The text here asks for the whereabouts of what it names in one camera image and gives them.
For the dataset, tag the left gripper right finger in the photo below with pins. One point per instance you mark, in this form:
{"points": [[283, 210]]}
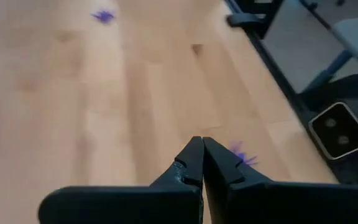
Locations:
{"points": [[247, 202]]}

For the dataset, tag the grey blue chair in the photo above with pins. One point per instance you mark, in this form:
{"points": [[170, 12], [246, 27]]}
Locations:
{"points": [[356, 34]]}

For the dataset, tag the black silver-rimmed camera box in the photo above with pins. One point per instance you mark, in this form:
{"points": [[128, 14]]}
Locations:
{"points": [[340, 130]]}

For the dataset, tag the purple plastic spider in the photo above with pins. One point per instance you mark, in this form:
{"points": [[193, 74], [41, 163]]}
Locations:
{"points": [[103, 15], [245, 157]]}

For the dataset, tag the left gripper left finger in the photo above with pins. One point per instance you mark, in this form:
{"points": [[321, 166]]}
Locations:
{"points": [[166, 202]]}

